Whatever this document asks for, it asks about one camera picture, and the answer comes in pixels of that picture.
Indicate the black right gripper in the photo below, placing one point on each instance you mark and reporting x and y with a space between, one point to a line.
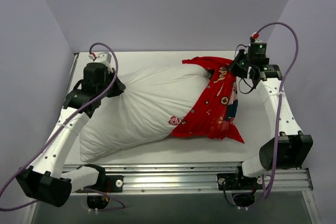
234 65

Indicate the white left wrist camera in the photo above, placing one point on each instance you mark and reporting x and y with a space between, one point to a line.
103 57

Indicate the left side aluminium rail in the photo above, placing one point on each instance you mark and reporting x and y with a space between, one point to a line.
72 70

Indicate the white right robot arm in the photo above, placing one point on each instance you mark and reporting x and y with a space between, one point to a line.
288 146

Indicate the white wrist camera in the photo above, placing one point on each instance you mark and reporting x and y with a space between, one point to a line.
103 57
256 37

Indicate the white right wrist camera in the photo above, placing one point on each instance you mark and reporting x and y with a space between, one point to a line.
256 37

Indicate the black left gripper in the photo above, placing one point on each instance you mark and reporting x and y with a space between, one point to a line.
117 87

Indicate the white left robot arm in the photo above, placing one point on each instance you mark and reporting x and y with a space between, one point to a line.
43 178

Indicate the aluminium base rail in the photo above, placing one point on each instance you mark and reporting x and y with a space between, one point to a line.
163 179

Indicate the red printed pillowcase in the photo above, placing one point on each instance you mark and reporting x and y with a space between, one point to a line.
214 112

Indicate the white pillow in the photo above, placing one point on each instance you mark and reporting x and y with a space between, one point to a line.
151 106

